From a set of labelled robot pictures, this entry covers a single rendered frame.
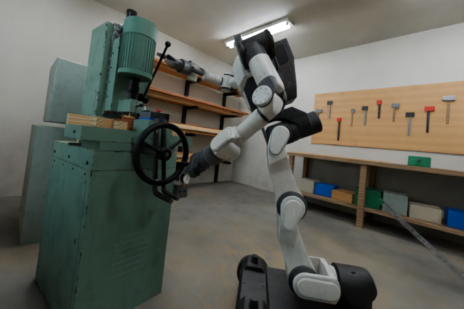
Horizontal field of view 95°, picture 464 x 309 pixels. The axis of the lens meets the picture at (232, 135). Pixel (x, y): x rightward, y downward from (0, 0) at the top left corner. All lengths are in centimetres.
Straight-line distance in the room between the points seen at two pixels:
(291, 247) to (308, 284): 16
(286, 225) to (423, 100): 309
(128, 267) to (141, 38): 116
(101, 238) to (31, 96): 265
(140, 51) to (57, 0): 268
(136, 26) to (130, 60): 18
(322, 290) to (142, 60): 141
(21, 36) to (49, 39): 25
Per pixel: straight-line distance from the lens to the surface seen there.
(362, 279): 132
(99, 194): 112
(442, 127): 377
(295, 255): 120
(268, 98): 76
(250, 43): 95
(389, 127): 381
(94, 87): 150
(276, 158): 104
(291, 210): 107
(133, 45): 131
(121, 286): 136
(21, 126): 356
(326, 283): 122
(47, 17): 380
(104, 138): 108
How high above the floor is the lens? 89
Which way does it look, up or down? 2 degrees up
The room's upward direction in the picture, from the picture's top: 6 degrees clockwise
